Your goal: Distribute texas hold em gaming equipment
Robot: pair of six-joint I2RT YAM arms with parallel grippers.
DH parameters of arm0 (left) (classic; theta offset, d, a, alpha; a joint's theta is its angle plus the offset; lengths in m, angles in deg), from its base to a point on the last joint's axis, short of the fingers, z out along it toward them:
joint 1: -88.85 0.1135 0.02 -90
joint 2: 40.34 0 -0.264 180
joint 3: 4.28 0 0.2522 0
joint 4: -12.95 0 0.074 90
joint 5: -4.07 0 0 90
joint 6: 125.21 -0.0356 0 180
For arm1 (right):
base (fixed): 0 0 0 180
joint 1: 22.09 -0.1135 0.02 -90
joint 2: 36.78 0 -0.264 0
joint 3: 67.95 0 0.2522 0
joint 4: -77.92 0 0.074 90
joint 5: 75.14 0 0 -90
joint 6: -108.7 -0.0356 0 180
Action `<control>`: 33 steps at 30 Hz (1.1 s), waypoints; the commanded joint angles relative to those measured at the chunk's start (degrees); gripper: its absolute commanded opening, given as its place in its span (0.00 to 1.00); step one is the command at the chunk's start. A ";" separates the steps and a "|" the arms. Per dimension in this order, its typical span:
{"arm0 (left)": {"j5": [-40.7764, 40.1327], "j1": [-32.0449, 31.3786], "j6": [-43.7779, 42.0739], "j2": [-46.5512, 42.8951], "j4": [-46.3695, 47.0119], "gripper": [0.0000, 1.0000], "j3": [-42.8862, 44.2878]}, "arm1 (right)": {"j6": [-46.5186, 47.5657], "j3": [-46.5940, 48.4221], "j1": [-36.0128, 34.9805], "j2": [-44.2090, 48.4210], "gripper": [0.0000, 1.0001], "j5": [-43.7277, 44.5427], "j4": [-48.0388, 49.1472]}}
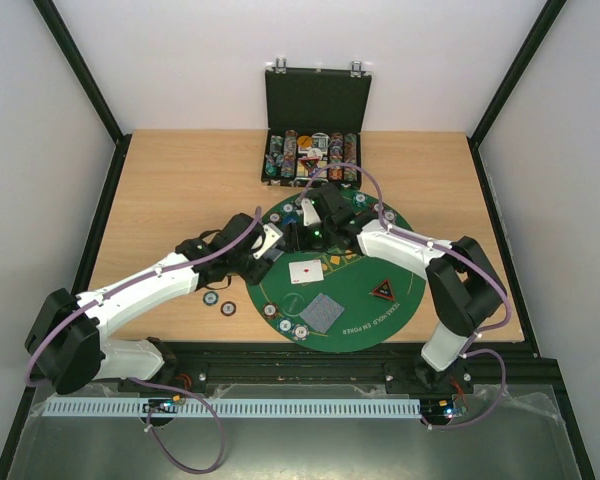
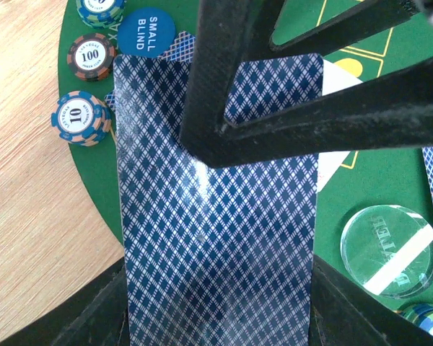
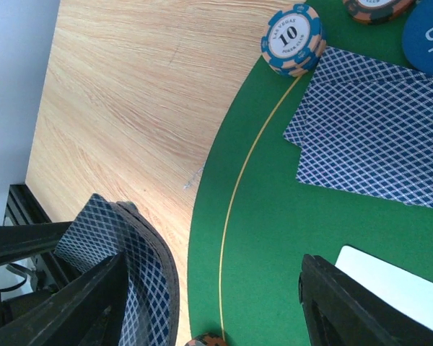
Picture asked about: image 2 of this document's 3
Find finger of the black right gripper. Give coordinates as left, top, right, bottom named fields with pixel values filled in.
left=268, top=0, right=420, bottom=56
left=180, top=1, right=433, bottom=168

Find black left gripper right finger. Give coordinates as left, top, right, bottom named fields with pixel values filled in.
left=312, top=256, right=433, bottom=345

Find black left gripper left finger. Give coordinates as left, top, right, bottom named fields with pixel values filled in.
left=0, top=259, right=130, bottom=345

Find teal chip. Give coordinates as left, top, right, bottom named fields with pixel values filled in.
left=400, top=303, right=433, bottom=336

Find blue patterned card deck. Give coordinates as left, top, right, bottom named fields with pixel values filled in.
left=114, top=55, right=318, bottom=345

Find single blue patterned card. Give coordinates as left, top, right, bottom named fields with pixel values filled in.
left=158, top=31, right=196, bottom=63

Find grey chips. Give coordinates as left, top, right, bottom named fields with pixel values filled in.
left=51, top=91, right=112, bottom=146

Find red chip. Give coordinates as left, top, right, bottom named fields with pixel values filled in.
left=66, top=32, right=117, bottom=81

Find round green poker mat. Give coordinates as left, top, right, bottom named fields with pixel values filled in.
left=58, top=1, right=433, bottom=311

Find clear glass dealer puck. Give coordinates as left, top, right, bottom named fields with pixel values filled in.
left=340, top=205, right=433, bottom=299

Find blue small blind button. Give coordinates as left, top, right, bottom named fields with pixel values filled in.
left=117, top=7, right=176, bottom=58

